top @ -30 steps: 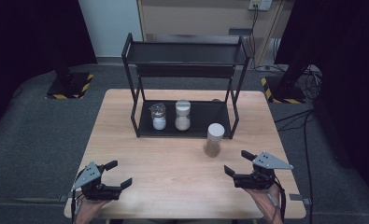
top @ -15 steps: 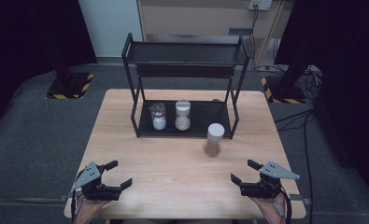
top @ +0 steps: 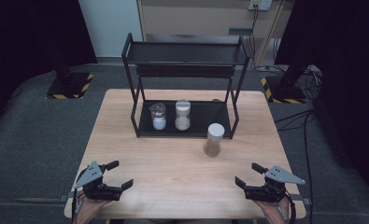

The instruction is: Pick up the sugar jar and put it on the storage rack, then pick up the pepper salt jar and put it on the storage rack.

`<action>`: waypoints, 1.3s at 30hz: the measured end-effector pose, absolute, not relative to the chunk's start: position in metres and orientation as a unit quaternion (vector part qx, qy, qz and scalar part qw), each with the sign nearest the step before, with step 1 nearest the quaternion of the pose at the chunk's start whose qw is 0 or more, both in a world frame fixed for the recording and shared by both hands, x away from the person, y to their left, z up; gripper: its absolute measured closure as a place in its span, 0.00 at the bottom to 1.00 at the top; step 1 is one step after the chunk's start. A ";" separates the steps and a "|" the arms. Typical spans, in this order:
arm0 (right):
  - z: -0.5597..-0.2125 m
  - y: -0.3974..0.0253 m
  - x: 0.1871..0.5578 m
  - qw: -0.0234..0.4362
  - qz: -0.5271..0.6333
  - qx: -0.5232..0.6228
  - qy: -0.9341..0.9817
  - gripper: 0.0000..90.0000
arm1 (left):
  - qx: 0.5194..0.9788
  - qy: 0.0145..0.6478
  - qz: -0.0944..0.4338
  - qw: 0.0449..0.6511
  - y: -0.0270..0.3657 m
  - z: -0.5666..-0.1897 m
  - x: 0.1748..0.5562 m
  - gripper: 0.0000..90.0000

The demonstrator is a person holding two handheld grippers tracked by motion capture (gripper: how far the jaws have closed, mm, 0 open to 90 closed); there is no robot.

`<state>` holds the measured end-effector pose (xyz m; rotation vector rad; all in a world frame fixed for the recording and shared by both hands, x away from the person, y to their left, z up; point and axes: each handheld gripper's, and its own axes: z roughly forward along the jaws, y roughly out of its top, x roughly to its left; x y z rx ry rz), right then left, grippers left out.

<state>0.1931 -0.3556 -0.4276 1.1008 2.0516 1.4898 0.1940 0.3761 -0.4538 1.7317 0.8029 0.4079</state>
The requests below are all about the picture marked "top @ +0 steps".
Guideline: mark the silver-lid glass spice jar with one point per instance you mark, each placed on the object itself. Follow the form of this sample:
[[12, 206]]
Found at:
[[158, 119]]

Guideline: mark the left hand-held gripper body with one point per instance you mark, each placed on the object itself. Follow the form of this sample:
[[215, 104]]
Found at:
[[99, 190]]

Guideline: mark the white-lid jar with brown powder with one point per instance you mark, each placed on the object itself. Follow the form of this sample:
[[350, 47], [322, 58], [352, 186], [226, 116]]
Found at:
[[215, 137]]

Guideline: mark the white wall socket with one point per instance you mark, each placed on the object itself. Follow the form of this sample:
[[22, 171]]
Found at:
[[260, 4]]

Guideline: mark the dark curtain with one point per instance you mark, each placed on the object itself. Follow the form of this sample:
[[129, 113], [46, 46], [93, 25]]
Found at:
[[347, 46], [32, 37]]

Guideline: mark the person's right hand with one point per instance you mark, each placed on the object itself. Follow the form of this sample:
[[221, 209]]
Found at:
[[274, 213]]

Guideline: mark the black stand with striped base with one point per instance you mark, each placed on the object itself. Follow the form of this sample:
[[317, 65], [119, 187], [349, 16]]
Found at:
[[286, 91], [68, 87]]

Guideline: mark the beige wooden cabinet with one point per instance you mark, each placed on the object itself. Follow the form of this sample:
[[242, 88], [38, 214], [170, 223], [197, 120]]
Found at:
[[197, 18]]

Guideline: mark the white-lid jar with white powder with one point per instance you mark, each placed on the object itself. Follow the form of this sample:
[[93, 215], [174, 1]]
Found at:
[[182, 116]]

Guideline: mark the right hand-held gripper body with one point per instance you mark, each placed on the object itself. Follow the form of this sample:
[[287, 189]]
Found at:
[[266, 192]]

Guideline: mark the black metal two-tier rack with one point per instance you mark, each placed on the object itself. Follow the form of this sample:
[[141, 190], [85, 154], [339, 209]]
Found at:
[[204, 118]]

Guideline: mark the person's left hand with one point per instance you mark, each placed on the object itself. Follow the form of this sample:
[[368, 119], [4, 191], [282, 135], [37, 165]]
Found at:
[[90, 210]]

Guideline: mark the small brown round object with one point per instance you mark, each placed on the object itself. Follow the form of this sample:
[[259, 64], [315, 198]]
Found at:
[[216, 100]]

